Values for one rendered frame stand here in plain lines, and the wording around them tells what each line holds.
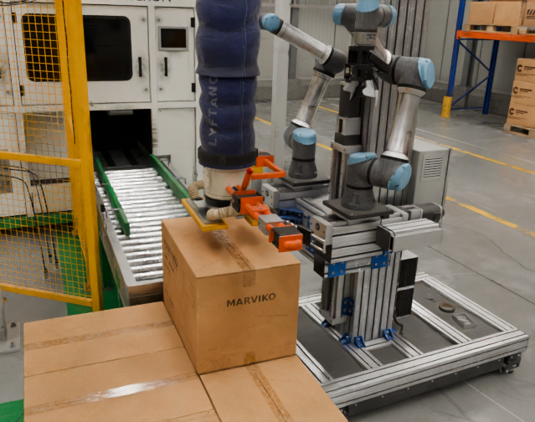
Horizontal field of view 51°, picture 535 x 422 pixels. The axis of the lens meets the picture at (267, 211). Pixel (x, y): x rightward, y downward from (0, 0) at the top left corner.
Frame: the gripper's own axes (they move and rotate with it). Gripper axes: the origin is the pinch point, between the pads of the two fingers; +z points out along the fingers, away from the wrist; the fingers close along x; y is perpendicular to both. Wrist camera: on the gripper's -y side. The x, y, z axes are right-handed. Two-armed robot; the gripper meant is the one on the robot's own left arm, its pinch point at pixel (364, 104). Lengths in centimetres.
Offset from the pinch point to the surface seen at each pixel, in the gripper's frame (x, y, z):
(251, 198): -2, 42, 31
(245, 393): 14, 50, 98
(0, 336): -143, 130, 147
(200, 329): -2, 61, 79
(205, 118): -29, 49, 8
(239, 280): -1, 46, 61
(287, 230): 29, 44, 31
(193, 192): -44, 49, 41
